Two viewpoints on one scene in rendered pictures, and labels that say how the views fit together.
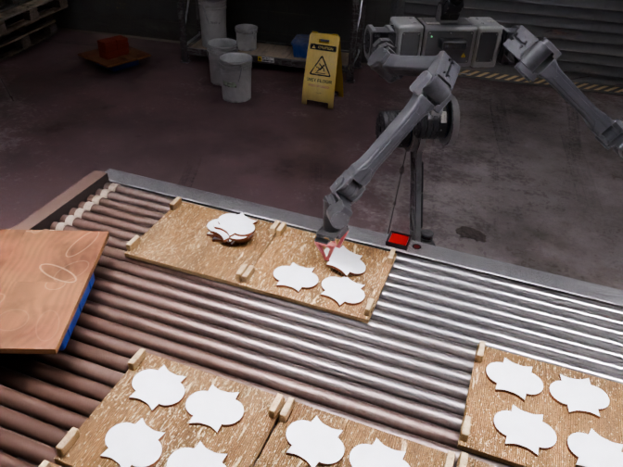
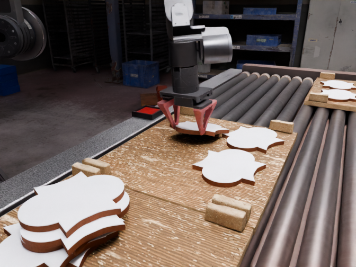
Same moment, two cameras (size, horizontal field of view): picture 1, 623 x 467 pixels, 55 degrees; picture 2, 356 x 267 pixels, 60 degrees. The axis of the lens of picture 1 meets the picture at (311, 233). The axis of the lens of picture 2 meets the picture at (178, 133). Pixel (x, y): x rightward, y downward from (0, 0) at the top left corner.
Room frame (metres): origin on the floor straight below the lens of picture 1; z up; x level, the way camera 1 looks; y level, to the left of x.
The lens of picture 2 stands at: (1.46, 0.58, 1.23)
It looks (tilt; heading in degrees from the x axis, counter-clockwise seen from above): 23 degrees down; 280
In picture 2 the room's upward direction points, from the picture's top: straight up
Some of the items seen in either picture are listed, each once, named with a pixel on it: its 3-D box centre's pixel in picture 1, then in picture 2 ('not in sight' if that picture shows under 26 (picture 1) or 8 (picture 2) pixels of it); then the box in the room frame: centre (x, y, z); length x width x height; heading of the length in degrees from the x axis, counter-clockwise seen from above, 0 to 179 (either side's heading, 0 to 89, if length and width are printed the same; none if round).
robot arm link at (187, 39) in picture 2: (333, 206); (186, 52); (1.55, -0.06, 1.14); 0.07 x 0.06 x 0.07; 13
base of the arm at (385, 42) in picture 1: (384, 51); not in sight; (2.11, -0.23, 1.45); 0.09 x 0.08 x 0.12; 99
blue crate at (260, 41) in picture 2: not in sight; (264, 39); (0.94, -4.72, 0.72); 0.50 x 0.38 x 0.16; 161
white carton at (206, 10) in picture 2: not in sight; (215, 7); (1.75, -4.89, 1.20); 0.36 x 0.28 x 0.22; 156
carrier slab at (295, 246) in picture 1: (321, 270); (202, 152); (1.51, -0.04, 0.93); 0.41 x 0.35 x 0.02; 71
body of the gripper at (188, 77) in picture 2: (332, 222); (185, 81); (1.55, -0.06, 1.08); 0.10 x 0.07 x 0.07; 154
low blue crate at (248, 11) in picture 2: not in sight; (259, 11); (1.06, -4.69, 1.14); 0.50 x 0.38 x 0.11; 177
